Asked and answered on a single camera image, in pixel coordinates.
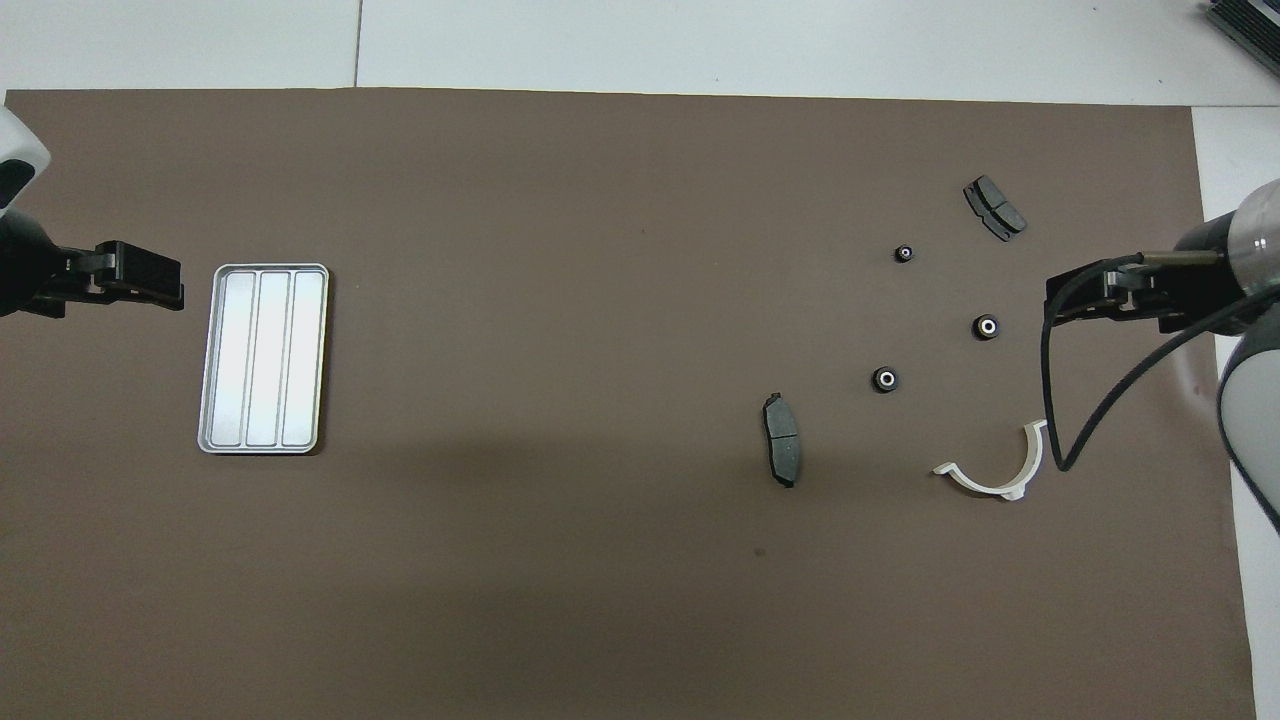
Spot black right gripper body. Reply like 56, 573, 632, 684
1150, 215, 1246, 336

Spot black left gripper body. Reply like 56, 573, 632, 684
0, 205, 71, 319

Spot silver metal tray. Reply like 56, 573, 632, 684
197, 263, 331, 456

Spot stacked dark grey brake pads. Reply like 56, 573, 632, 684
963, 175, 1028, 243

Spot grey ridged device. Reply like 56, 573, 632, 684
1205, 0, 1280, 51

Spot single dark grey brake pad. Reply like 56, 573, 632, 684
763, 392, 804, 489

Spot brown table mat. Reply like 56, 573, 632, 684
0, 88, 1258, 720

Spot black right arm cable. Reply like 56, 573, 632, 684
1040, 255, 1280, 474

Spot white curved plastic bracket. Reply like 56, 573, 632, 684
932, 420, 1049, 502

